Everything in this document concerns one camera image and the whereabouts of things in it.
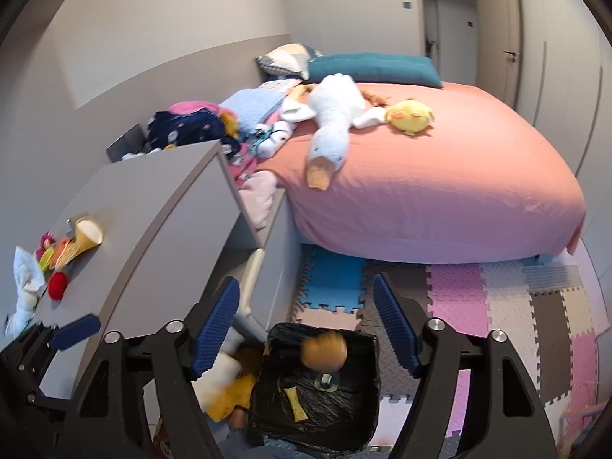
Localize white drawer handle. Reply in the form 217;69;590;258
238;249;265;328

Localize white wardrobe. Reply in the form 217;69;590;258
478;0;612;177

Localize white goose plush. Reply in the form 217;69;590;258
280;73;388;192

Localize bin with black bag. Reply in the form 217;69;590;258
247;322;381;455

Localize pale pink garment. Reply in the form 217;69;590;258
238;171;278;228

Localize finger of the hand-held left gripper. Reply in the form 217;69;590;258
48;314;102;352

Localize bed with pink sheet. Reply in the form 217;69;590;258
258;81;586;265

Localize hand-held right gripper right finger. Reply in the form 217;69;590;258
372;272;558;459

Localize yellow chick plush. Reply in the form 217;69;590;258
385;99;435;137

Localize light blue blanket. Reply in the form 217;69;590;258
219;88;286;137

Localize navy printed blanket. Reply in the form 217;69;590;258
146;110;240;154

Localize pink cloth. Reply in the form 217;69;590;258
168;100;221;116

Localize foam floor mat tiles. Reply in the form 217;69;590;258
291;244;601;450

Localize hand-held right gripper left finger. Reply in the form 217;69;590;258
57;276;254;459

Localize yellow white plush toy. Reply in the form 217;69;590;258
196;332;261;422

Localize grey desk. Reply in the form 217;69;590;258
0;140;261;402

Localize dark wall panel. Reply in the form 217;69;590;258
106;123;149;162

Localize white striped plush toy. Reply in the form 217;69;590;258
256;119;295;156

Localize cream cone-shaped toy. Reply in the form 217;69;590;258
67;216;104;261

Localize patchwork patterned pillow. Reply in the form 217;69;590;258
255;43;322;80

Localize white crumpled tissue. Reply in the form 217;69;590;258
5;246;46;335

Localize red ball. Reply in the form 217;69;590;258
48;272;68;301

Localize teal cushion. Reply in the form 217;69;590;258
306;52;443;89

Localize yellow paper strip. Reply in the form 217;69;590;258
285;387;307;422

